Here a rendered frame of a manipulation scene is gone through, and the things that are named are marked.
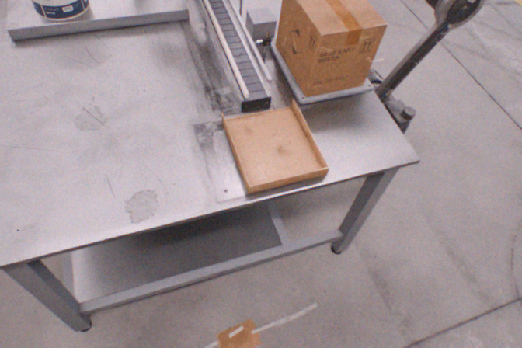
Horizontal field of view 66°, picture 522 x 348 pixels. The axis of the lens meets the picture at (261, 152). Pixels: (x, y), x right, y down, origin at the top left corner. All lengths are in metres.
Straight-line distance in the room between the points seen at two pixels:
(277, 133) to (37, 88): 0.83
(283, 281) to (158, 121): 1.01
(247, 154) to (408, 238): 1.23
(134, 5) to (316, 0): 0.75
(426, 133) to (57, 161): 2.14
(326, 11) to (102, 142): 0.83
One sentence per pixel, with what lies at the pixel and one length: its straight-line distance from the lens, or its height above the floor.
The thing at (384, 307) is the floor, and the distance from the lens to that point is 2.07.
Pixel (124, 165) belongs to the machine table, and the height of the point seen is 0.83.
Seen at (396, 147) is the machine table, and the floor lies 0.83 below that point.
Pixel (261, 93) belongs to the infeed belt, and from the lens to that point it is 1.39.
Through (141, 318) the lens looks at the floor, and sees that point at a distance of 1.94.
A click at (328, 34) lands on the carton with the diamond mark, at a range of 1.29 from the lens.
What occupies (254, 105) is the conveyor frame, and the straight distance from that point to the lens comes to 1.39.
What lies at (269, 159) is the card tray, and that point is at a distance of 1.27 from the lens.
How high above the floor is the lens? 1.85
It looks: 53 degrees down
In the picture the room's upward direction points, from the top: 9 degrees clockwise
